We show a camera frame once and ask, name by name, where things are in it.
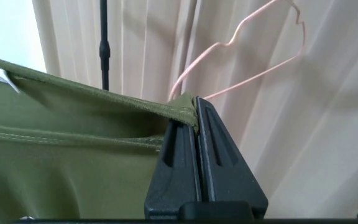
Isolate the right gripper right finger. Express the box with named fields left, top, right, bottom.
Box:
left=195, top=96, right=269, bottom=219

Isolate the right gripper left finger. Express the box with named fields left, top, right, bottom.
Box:
left=144, top=119, right=203, bottom=220

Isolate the green printed T-shirt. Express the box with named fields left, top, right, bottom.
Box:
left=0, top=52, right=199, bottom=220

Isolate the pink clothes hanger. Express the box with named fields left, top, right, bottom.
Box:
left=168, top=0, right=307, bottom=102

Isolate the black clothes rack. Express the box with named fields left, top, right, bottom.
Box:
left=99, top=0, right=111, bottom=91

